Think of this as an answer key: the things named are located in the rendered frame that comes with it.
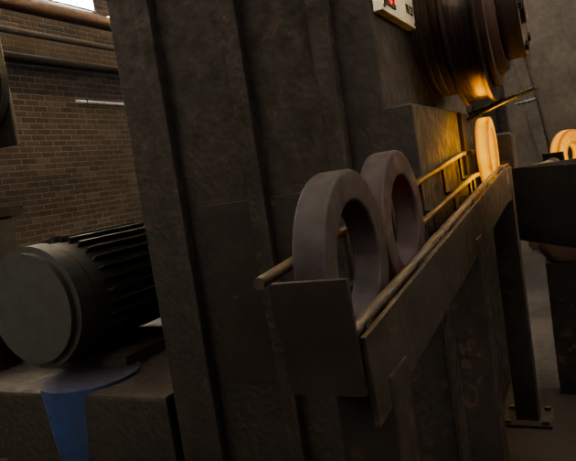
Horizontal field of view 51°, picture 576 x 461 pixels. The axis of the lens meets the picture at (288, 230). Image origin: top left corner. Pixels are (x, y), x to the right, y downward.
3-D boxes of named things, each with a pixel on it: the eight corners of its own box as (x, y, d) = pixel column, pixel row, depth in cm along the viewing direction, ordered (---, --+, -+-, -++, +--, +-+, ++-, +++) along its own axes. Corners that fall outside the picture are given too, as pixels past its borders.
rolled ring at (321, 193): (373, 157, 68) (346, 162, 69) (309, 182, 51) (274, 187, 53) (399, 315, 71) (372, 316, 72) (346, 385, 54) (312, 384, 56)
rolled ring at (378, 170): (412, 142, 84) (389, 146, 85) (373, 157, 68) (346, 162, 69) (432, 271, 87) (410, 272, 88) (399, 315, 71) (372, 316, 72)
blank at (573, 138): (545, 135, 190) (554, 134, 187) (576, 125, 197) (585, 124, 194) (554, 184, 192) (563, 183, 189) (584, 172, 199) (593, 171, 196)
